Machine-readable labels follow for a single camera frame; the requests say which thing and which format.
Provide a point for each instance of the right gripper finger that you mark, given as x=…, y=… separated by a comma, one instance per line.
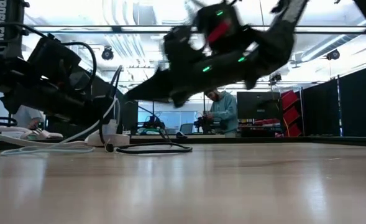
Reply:
x=158, y=88

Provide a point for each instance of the grey office chair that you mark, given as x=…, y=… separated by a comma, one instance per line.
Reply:
x=186, y=128

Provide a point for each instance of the black aluminium table frame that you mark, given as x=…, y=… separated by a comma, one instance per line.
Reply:
x=263, y=140

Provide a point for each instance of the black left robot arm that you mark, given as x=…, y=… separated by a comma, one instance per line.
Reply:
x=2, y=37

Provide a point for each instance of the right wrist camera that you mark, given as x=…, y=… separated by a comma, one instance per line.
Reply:
x=179, y=43

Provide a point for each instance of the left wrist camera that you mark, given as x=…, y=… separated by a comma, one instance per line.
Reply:
x=53, y=62

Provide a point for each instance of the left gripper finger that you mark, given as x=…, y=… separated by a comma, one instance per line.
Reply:
x=106, y=116

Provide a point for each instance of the black computer monitor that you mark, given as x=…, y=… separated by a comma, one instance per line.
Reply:
x=257, y=105

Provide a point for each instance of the small white wall charger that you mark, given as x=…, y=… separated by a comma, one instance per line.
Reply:
x=110, y=128

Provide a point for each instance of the black clamp bracket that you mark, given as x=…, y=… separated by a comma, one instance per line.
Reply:
x=181, y=134

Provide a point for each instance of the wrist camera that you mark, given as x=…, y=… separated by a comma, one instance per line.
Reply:
x=53, y=62
x=179, y=43

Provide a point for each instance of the black curtain partition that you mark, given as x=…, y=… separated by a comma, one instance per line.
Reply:
x=359, y=102
x=130, y=118

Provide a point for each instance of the background robot station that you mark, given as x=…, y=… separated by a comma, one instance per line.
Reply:
x=153, y=124

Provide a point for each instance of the black ceiling spotlight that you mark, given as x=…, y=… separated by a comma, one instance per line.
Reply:
x=276, y=77
x=333, y=54
x=107, y=53

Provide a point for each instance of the red storage bin rack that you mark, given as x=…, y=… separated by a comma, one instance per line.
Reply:
x=290, y=99

